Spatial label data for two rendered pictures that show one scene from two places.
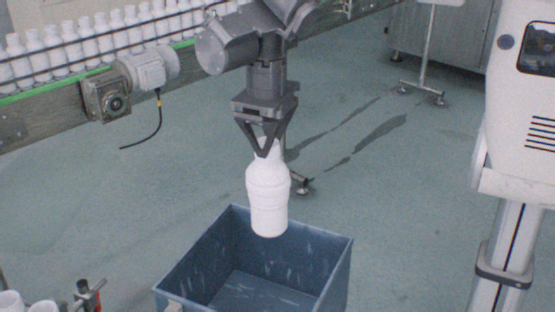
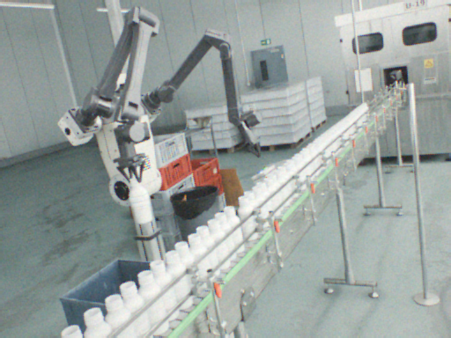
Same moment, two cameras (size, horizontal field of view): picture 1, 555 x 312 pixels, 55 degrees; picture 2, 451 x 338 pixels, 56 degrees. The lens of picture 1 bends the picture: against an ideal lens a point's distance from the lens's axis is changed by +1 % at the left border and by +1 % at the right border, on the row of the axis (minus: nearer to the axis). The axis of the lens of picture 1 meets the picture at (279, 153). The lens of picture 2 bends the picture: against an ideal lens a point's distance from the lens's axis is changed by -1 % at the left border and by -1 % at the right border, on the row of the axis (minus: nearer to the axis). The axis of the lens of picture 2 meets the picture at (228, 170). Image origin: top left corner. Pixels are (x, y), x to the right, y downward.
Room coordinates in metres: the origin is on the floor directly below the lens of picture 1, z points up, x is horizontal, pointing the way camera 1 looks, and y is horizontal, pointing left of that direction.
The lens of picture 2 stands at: (0.22, 1.46, 1.62)
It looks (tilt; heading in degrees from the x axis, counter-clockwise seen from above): 13 degrees down; 275
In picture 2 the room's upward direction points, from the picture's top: 10 degrees counter-clockwise
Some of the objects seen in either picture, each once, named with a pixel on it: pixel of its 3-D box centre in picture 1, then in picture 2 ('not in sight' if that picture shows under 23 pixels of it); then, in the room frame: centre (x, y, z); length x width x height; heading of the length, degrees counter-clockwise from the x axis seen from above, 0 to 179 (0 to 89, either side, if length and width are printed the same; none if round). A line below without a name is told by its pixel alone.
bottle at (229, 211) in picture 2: not in sight; (232, 230); (0.37, 0.05, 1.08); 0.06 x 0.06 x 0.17
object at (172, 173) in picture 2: not in sight; (160, 172); (1.27, -2.65, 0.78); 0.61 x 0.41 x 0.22; 72
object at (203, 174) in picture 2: not in sight; (193, 173); (1.06, -3.33, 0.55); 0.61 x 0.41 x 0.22; 68
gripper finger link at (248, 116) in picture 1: (265, 126); (134, 170); (0.68, 0.02, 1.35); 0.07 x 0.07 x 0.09; 66
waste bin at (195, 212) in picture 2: not in sight; (201, 225); (0.89, -2.17, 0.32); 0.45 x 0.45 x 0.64
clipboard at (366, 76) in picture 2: not in sight; (363, 79); (-1.28, -4.47, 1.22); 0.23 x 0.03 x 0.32; 155
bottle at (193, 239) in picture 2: not in sight; (199, 260); (0.47, 0.27, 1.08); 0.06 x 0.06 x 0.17
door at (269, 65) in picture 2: not in sight; (271, 85); (-0.34, -10.95, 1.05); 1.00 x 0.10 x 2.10; 155
